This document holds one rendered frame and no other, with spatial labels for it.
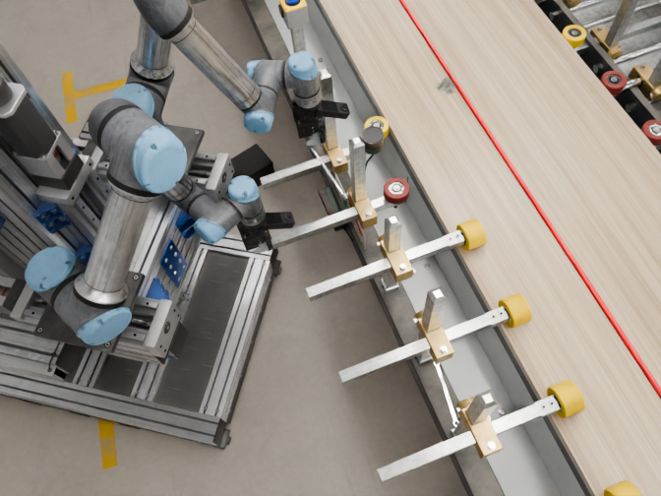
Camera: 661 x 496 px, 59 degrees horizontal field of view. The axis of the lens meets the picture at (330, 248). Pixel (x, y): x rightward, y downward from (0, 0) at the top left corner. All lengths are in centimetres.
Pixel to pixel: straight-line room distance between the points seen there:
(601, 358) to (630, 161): 65
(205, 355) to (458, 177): 121
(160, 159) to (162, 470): 164
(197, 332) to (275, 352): 36
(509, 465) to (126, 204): 126
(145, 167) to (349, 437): 159
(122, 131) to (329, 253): 168
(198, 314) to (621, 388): 158
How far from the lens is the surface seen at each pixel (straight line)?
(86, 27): 410
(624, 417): 166
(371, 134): 163
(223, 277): 251
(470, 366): 189
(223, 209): 152
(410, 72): 212
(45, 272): 147
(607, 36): 243
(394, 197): 179
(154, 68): 171
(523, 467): 186
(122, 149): 119
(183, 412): 234
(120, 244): 129
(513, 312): 158
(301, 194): 291
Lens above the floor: 241
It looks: 62 degrees down
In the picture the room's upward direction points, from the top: 8 degrees counter-clockwise
